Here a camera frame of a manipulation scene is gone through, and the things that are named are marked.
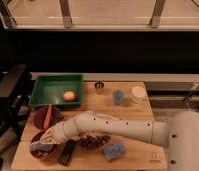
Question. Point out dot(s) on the bunch of red grapes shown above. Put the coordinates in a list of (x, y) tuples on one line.
[(92, 142)]

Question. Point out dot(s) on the black remote control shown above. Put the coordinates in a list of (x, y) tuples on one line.
[(67, 152)]

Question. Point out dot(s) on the small metal cup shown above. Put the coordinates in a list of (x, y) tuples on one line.
[(99, 87)]

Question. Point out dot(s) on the apple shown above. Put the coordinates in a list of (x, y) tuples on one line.
[(69, 96)]

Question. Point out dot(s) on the white plastic cup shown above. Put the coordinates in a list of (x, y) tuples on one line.
[(138, 94)]

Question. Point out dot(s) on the orange carrot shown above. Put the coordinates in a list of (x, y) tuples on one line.
[(48, 117)]

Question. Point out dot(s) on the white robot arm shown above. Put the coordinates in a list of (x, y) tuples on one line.
[(180, 135)]

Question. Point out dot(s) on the blue plastic cup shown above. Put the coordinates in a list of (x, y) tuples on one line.
[(118, 97)]

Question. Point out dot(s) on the blue sponge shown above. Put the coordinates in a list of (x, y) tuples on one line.
[(113, 151)]

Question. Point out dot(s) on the grey blue towel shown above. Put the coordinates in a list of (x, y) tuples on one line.
[(37, 146)]

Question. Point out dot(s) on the green plastic tray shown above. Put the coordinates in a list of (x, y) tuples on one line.
[(50, 89)]

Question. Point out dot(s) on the orange bowl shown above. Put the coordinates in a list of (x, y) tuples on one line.
[(38, 155)]

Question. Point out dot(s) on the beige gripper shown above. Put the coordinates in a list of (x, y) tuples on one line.
[(49, 137)]

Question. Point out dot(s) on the black chair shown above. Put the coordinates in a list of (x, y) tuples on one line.
[(14, 84)]

